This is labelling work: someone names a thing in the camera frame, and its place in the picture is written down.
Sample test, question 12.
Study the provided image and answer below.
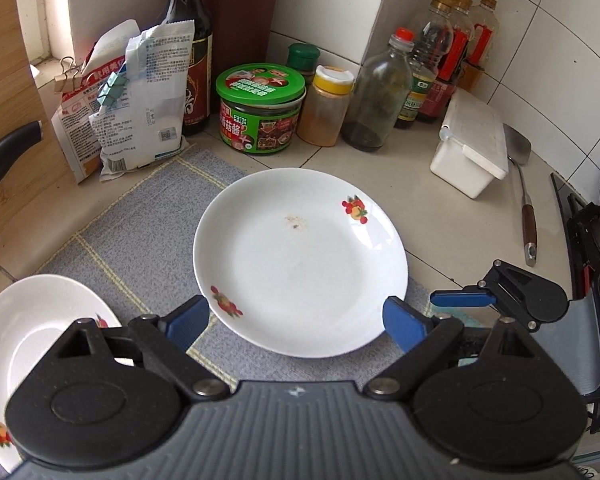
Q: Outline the green binder clip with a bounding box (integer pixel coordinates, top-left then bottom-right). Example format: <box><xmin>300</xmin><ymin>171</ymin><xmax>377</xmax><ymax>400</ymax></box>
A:
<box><xmin>100</xmin><ymin>72</ymin><xmax>131</xmax><ymax>108</ymax></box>

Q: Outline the red and white bag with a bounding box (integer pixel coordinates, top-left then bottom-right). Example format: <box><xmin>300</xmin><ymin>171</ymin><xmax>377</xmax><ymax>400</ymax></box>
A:
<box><xmin>50</xmin><ymin>20</ymin><xmax>141</xmax><ymax>184</ymax></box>

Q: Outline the dark soy sauce bottle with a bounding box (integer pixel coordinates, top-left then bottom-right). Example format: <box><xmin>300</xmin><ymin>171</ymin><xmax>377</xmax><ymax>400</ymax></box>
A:
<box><xmin>155</xmin><ymin>0</ymin><xmax>214</xmax><ymax>137</ymax></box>

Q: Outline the black stove top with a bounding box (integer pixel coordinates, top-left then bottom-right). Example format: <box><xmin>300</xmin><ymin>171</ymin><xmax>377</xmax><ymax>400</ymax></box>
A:
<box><xmin>551</xmin><ymin>172</ymin><xmax>581</xmax><ymax>296</ymax></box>

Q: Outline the green lid sauce jar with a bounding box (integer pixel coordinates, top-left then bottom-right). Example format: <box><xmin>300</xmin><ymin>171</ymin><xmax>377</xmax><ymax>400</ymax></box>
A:
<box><xmin>216</xmin><ymin>62</ymin><xmax>308</xmax><ymax>156</ymax></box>

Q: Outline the black handle kitchen knife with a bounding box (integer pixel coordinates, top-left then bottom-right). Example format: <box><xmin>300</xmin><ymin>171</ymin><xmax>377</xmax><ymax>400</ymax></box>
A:
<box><xmin>0</xmin><ymin>121</ymin><xmax>42</xmax><ymax>198</ymax></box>

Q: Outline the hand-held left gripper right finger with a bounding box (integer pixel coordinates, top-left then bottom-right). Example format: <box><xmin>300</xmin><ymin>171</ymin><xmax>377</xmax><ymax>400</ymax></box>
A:
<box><xmin>362</xmin><ymin>296</ymin><xmax>536</xmax><ymax>401</ymax></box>

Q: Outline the red cap glass bottle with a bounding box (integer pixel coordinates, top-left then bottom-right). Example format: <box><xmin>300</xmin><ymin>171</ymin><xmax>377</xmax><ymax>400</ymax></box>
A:
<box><xmin>341</xmin><ymin>27</ymin><xmax>415</xmax><ymax>152</ymax></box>

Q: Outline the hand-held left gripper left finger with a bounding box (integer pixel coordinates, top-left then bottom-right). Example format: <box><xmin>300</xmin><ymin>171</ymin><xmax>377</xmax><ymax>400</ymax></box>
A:
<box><xmin>55</xmin><ymin>295</ymin><xmax>233</xmax><ymax>401</ymax></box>

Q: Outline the white fruit-print plate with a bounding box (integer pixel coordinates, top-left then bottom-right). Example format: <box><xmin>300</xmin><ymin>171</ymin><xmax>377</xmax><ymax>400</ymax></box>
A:
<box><xmin>193</xmin><ymin>169</ymin><xmax>409</xmax><ymax>358</ymax></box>
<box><xmin>0</xmin><ymin>274</ymin><xmax>131</xmax><ymax>471</ymax></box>

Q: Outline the white and blue bag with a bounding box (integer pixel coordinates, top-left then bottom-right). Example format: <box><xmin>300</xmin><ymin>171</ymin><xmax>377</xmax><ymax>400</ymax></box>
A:
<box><xmin>89</xmin><ymin>19</ymin><xmax>196</xmax><ymax>183</ymax></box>

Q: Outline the metal spatula wooden handle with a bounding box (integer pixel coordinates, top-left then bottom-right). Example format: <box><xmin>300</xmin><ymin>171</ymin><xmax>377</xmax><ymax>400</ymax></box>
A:
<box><xmin>502</xmin><ymin>122</ymin><xmax>538</xmax><ymax>267</ymax></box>

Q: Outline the silver binder clip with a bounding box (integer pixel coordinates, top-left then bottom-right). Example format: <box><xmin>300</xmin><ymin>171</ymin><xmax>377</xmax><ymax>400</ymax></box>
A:
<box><xmin>54</xmin><ymin>56</ymin><xmax>88</xmax><ymax>93</ymax></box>

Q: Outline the dark brown panel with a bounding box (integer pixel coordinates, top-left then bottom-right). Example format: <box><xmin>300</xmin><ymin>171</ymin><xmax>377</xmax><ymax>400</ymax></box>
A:
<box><xmin>200</xmin><ymin>0</ymin><xmax>284</xmax><ymax>126</ymax></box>

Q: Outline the red label oil bottle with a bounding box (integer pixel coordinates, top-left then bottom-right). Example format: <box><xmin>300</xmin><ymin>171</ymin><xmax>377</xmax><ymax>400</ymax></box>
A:
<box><xmin>460</xmin><ymin>0</ymin><xmax>498</xmax><ymax>93</ymax></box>
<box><xmin>415</xmin><ymin>0</ymin><xmax>476</xmax><ymax>125</ymax></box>

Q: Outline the bamboo cutting board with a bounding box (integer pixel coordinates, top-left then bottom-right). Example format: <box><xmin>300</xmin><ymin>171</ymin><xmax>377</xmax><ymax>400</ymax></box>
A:
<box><xmin>0</xmin><ymin>0</ymin><xmax>68</xmax><ymax>281</ymax></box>

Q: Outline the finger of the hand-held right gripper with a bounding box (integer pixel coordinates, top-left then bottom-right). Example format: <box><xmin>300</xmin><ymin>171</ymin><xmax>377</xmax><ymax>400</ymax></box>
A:
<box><xmin>430</xmin><ymin>260</ymin><xmax>527</xmax><ymax>312</ymax></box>

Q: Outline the grey checked cloth mat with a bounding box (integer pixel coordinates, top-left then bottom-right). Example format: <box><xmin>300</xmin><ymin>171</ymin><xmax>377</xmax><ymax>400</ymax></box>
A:
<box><xmin>37</xmin><ymin>147</ymin><xmax>481</xmax><ymax>376</ymax></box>

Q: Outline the yellow cap spice bottle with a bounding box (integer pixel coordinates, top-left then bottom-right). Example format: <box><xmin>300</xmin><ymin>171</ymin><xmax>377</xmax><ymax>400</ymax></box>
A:
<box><xmin>296</xmin><ymin>65</ymin><xmax>355</xmax><ymax>147</ymax></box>

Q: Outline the green label oil bottle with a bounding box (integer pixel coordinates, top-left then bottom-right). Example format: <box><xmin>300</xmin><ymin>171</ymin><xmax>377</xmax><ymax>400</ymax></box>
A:
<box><xmin>395</xmin><ymin>0</ymin><xmax>456</xmax><ymax>130</ymax></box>

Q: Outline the green cap spice bottle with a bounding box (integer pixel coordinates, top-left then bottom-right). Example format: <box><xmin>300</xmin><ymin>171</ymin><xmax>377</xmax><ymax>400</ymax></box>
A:
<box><xmin>286</xmin><ymin>43</ymin><xmax>321</xmax><ymax>86</ymax></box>

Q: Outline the white plastic box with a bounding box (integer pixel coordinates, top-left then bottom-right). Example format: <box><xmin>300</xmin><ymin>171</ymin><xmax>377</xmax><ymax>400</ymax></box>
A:
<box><xmin>430</xmin><ymin>87</ymin><xmax>509</xmax><ymax>200</ymax></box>

